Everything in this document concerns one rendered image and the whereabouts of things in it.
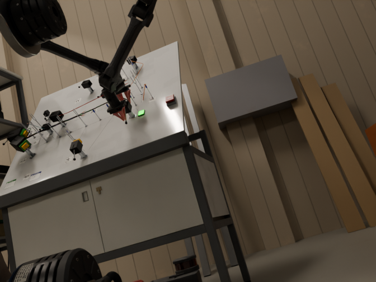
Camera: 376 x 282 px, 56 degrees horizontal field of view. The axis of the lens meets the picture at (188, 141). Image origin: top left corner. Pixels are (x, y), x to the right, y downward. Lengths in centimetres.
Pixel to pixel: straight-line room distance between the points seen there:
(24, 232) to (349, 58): 362
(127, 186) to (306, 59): 295
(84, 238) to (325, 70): 321
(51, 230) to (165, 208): 67
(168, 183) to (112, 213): 34
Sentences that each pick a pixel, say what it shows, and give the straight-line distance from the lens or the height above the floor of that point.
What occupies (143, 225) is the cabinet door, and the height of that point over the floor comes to 48.
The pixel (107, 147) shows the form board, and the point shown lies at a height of 93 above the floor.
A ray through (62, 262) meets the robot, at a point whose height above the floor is 40.
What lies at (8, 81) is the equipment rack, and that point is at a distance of 305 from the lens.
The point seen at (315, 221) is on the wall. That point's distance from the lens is 393.
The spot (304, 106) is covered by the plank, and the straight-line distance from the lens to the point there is 383.
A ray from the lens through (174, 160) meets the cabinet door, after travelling 179.
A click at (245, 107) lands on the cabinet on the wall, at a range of 374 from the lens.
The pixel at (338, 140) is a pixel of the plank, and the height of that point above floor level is 81.
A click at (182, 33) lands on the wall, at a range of 449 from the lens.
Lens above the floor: 39
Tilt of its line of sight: 14 degrees up
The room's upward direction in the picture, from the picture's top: 16 degrees counter-clockwise
